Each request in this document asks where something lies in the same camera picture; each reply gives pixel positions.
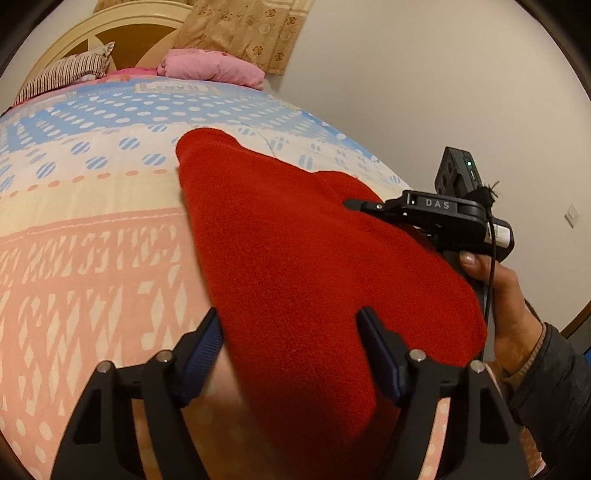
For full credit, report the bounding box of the red knitted embroidered sweater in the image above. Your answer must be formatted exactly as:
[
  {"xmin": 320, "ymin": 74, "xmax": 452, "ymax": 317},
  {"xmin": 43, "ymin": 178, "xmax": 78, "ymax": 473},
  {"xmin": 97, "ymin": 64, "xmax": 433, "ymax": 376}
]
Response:
[{"xmin": 176, "ymin": 128, "xmax": 486, "ymax": 479}]

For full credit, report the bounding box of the dark jacket right forearm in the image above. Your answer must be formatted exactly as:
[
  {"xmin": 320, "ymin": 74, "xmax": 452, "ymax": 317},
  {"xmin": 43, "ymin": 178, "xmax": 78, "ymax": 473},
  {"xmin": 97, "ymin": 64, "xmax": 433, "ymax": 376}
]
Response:
[{"xmin": 506, "ymin": 324, "xmax": 590, "ymax": 479}]

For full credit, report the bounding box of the person's right hand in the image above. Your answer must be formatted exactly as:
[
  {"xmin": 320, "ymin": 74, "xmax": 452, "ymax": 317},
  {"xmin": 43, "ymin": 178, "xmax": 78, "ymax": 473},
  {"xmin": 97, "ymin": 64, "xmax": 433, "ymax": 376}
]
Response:
[{"xmin": 460, "ymin": 252, "xmax": 544, "ymax": 375}]

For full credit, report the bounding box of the polka dot bed sheet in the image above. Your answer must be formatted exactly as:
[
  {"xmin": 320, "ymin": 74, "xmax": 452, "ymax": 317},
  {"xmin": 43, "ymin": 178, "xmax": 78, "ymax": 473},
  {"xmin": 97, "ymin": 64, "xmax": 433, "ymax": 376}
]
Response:
[{"xmin": 0, "ymin": 75, "xmax": 546, "ymax": 480}]

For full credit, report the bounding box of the beige window curtain centre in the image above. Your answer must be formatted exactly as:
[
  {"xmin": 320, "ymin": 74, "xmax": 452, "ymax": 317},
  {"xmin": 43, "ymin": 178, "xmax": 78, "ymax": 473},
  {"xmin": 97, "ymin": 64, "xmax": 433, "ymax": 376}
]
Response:
[{"xmin": 94, "ymin": 0, "xmax": 316, "ymax": 76}]

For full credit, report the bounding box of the pink folded blanket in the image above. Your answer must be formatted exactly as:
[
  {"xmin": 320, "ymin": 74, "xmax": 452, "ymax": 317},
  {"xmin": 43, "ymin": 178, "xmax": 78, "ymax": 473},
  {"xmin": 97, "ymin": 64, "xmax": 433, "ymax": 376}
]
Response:
[{"xmin": 156, "ymin": 48, "xmax": 266, "ymax": 90}]

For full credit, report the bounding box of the cream wooden headboard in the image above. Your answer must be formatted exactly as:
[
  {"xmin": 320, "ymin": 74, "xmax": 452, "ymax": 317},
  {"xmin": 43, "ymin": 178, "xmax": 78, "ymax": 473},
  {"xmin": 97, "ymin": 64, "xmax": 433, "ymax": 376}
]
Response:
[{"xmin": 29, "ymin": 1, "xmax": 191, "ymax": 76}]

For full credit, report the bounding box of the striped grey pillow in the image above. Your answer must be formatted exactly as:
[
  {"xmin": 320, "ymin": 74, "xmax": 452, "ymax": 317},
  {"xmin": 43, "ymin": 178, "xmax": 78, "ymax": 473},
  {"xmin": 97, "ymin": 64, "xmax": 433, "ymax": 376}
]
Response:
[{"xmin": 14, "ymin": 42, "xmax": 115, "ymax": 106}]

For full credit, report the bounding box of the white wall socket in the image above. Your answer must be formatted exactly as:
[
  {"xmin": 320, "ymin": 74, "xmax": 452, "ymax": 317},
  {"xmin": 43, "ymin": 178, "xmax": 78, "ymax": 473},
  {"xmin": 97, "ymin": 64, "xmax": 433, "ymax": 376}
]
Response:
[{"xmin": 565, "ymin": 204, "xmax": 579, "ymax": 229}]

